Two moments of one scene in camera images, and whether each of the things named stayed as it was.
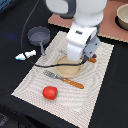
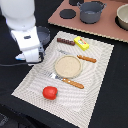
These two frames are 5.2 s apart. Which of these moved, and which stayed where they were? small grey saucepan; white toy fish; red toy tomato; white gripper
Moved: white gripper
Stayed: white toy fish; red toy tomato; small grey saucepan
